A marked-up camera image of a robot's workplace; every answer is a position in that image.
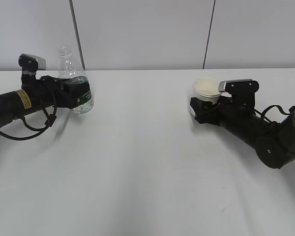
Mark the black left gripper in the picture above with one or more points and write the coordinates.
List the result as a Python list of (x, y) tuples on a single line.
[(61, 93)]

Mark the white paper cup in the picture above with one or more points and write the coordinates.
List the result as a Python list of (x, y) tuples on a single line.
[(206, 89)]

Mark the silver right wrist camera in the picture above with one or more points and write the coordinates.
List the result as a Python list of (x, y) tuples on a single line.
[(242, 92)]

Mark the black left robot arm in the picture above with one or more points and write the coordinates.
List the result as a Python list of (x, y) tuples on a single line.
[(20, 103)]

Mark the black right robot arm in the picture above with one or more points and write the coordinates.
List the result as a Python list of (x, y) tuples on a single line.
[(273, 142)]

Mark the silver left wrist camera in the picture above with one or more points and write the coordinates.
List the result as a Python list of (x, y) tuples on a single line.
[(31, 63)]

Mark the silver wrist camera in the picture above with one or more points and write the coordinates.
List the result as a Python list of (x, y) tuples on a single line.
[(31, 63), (242, 92)]

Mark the clear green-label water bottle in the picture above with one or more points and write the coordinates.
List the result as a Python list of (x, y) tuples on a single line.
[(71, 70)]

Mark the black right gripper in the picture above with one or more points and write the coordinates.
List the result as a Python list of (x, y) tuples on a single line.
[(224, 110)]

